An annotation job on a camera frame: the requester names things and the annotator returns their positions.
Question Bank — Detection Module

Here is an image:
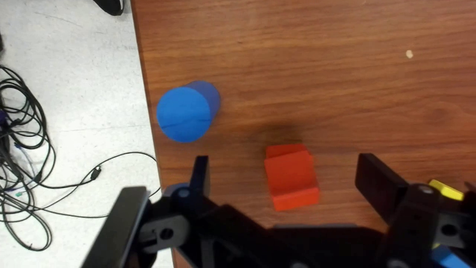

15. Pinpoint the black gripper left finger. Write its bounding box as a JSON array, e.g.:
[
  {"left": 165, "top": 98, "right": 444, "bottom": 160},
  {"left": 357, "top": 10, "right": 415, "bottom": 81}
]
[{"left": 80, "top": 154, "right": 226, "bottom": 268}]

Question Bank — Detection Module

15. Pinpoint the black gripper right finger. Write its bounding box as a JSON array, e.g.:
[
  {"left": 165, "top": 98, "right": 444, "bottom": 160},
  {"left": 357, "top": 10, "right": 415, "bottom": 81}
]
[{"left": 355, "top": 151, "right": 476, "bottom": 268}]

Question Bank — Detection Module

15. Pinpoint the blue cylinder block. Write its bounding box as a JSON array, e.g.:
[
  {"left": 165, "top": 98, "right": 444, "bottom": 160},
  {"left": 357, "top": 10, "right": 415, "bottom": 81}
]
[{"left": 154, "top": 78, "right": 223, "bottom": 145}]

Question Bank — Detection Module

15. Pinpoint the yellow flat block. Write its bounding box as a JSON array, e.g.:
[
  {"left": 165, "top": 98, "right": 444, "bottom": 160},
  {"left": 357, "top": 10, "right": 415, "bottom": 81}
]
[{"left": 427, "top": 178, "right": 465, "bottom": 202}]

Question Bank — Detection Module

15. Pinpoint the orange cube block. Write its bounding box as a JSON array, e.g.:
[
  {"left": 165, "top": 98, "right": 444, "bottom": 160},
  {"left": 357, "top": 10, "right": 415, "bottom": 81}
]
[{"left": 263, "top": 147, "right": 321, "bottom": 212}]

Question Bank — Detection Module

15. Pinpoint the orange base block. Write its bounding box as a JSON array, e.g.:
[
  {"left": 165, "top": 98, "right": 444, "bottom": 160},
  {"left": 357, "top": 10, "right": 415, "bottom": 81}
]
[{"left": 264, "top": 142, "right": 308, "bottom": 159}]

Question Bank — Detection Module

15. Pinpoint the blue arch block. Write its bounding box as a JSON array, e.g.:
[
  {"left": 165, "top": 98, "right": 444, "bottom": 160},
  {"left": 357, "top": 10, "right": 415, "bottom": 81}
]
[{"left": 430, "top": 245, "right": 473, "bottom": 268}]

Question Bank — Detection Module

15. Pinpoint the black rounded floor object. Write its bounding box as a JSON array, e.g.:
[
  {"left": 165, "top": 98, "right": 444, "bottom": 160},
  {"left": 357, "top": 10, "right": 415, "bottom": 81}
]
[{"left": 92, "top": 0, "right": 128, "bottom": 16}]

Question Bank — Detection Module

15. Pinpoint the black cable with plug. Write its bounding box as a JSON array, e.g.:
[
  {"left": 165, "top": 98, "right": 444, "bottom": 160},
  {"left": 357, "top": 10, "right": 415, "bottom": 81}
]
[{"left": 0, "top": 150, "right": 163, "bottom": 220}]

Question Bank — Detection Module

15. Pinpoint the tangled black cable bundle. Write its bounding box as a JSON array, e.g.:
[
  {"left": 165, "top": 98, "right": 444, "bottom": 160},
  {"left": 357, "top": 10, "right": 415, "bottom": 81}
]
[{"left": 0, "top": 62, "right": 59, "bottom": 253}]

